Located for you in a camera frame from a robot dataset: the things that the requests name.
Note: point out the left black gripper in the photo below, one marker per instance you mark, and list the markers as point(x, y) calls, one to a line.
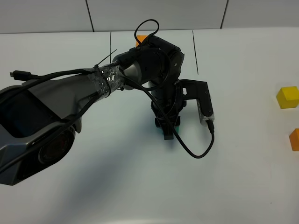
point(170, 98)

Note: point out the teal cube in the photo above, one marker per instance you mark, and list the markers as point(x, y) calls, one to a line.
point(160, 131)

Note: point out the yellow cube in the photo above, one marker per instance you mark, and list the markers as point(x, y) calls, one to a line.
point(288, 97)

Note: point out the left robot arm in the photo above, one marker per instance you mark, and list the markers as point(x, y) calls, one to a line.
point(40, 118)

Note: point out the orange template cube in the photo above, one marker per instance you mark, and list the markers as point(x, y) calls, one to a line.
point(140, 39)

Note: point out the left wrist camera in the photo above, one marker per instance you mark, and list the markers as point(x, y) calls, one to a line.
point(199, 91)

